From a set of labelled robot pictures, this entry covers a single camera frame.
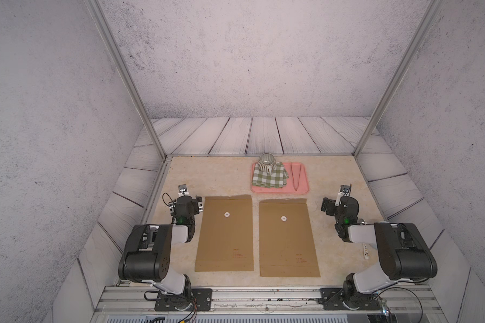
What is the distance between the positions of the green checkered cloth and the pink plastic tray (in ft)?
0.04

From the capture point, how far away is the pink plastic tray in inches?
42.0

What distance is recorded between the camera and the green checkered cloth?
107 centimetres
